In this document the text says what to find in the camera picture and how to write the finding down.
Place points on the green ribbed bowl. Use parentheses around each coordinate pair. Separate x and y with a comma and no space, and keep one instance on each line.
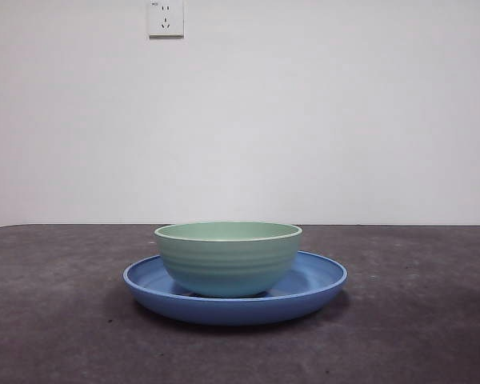
(228,268)

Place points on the blue plate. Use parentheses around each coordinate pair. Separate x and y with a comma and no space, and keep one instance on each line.
(232,312)

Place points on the white wall power outlet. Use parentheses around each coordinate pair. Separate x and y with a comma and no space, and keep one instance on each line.
(166,20)

